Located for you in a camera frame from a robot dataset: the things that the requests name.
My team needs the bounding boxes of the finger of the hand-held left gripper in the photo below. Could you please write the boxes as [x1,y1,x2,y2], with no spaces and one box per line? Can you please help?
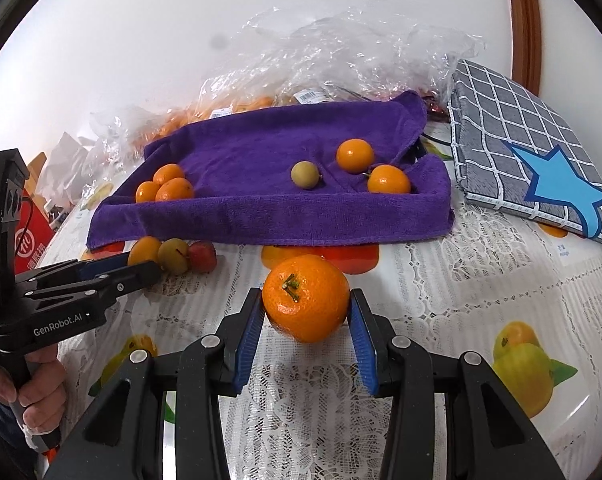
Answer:
[18,261,163,307]
[15,255,131,291]

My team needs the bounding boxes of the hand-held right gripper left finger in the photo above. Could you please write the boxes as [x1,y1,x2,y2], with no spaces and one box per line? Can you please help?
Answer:
[44,287,267,480]

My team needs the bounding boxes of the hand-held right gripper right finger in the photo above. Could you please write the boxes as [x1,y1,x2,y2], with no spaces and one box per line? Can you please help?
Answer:
[348,289,566,480]

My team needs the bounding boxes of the mandarin orange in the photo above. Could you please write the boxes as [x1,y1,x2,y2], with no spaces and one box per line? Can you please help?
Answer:
[155,177,195,202]
[135,181,161,204]
[152,163,187,186]
[367,164,412,195]
[128,236,163,267]
[262,254,351,345]
[336,139,375,173]

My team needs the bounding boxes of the small green plum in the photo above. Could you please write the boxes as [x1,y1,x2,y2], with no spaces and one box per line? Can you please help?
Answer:
[157,239,191,276]

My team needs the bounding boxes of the small red plum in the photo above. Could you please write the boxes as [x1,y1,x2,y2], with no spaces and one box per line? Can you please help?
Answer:
[187,241,218,273]

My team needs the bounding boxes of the purple towel covered tray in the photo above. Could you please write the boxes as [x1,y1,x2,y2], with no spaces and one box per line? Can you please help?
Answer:
[86,89,456,251]

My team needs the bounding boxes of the small yellow plum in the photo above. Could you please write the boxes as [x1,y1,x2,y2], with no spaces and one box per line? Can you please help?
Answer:
[290,161,323,190]

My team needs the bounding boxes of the bagged dark red fruits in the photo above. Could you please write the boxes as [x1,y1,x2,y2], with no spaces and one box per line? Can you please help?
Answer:
[421,92,449,121]

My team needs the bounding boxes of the person's left hand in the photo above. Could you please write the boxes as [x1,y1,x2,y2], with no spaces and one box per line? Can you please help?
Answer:
[0,346,68,443]

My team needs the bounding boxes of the red paper bag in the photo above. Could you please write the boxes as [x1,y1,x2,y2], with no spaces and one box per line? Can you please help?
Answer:
[14,185,57,281]

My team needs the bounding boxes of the white plastic bag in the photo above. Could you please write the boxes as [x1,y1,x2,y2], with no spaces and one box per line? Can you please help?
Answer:
[34,132,102,206]

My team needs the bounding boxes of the clear crumpled plastic bag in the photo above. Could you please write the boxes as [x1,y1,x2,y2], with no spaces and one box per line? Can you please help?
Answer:
[88,102,182,161]
[201,7,362,116]
[291,0,488,106]

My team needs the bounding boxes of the pile of bagged small oranges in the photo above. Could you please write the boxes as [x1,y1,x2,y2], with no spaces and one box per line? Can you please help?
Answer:
[151,95,282,136]

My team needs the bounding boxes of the grey checked cloth blue star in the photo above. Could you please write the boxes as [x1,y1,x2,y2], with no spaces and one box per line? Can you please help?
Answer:
[447,58,602,248]

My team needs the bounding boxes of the wooden furniture frame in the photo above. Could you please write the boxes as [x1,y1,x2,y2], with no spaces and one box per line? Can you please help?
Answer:
[26,152,48,181]

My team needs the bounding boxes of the black cable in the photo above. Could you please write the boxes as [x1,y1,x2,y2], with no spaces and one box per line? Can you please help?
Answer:
[418,132,454,161]

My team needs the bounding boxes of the brown wooden door frame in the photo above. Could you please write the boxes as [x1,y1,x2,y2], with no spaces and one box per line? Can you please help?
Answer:
[501,0,542,96]

